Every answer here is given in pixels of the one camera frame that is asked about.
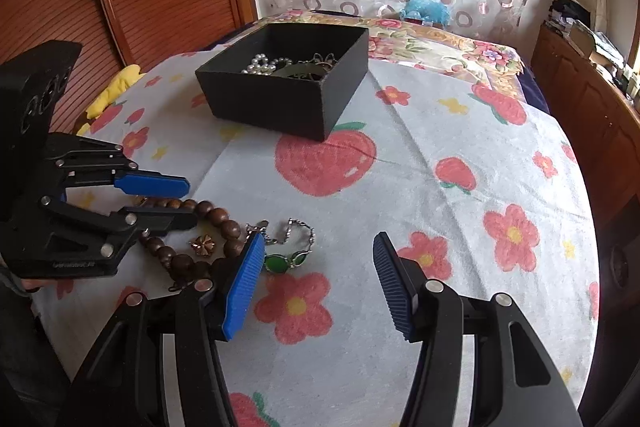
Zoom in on green stone silver bracelet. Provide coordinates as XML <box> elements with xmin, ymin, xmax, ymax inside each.
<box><xmin>244</xmin><ymin>217</ymin><xmax>317</xmax><ymax>275</ymax></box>

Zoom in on brown wooden bead bracelet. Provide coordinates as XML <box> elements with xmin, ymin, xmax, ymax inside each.
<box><xmin>133</xmin><ymin>197</ymin><xmax>248</xmax><ymax>293</ymax></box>

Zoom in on silver butterfly hair comb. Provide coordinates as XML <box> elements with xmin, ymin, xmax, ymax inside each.
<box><xmin>273</xmin><ymin>53</ymin><xmax>338</xmax><ymax>81</ymax></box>

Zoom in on black jewelry box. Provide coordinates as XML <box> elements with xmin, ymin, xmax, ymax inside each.
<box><xmin>195</xmin><ymin>23</ymin><xmax>369</xmax><ymax>142</ymax></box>

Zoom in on person left hand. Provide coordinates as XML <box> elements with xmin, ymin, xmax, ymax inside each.
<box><xmin>16</xmin><ymin>279</ymin><xmax>49</xmax><ymax>293</ymax></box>

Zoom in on bronze flower brooch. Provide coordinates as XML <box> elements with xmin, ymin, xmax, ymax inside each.
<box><xmin>189</xmin><ymin>234</ymin><xmax>216</xmax><ymax>258</ymax></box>

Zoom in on yellow plush toy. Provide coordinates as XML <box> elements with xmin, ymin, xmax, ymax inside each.
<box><xmin>73</xmin><ymin>64</ymin><xmax>144</xmax><ymax>135</ymax></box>

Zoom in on white fruit print sheet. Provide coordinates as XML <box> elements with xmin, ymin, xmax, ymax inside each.
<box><xmin>29</xmin><ymin>45</ymin><xmax>601</xmax><ymax>427</ymax></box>

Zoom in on floral quilt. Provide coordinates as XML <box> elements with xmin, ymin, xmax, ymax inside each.
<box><xmin>255</xmin><ymin>10</ymin><xmax>525</xmax><ymax>102</ymax></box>

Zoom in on wooden side cabinet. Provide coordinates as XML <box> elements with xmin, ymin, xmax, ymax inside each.
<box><xmin>530</xmin><ymin>24</ymin><xmax>639</xmax><ymax>256</ymax></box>

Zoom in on blue plush toy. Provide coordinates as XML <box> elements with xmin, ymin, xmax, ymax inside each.
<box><xmin>400</xmin><ymin>0</ymin><xmax>451</xmax><ymax>27</ymax></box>

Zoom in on clutter pile on cabinet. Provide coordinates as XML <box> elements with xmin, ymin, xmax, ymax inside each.
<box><xmin>546</xmin><ymin>0</ymin><xmax>639</xmax><ymax>102</ymax></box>

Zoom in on white pearl necklace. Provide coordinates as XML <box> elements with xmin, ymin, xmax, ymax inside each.
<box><xmin>240</xmin><ymin>52</ymin><xmax>293</xmax><ymax>77</ymax></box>

